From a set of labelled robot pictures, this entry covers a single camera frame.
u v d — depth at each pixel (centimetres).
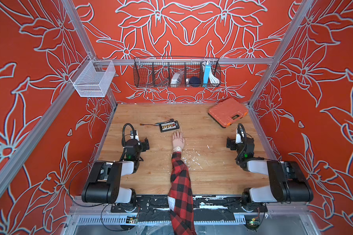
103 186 42
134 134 78
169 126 104
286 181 42
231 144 83
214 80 91
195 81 91
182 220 66
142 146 76
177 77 92
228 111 107
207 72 86
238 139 81
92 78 93
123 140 70
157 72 100
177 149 88
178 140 94
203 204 74
